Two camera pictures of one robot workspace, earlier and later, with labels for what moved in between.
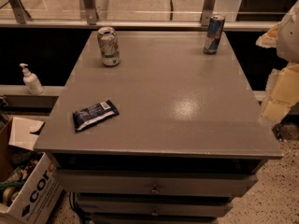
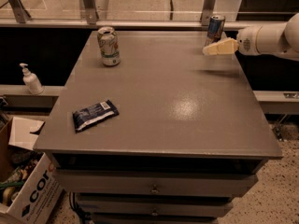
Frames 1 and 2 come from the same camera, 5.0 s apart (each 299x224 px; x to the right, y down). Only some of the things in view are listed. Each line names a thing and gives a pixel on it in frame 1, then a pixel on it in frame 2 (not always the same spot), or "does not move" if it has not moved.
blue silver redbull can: x=214 y=33 does not move
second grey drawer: x=154 y=205 does not move
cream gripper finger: x=281 y=92 → x=227 y=47
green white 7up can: x=108 y=46 does not move
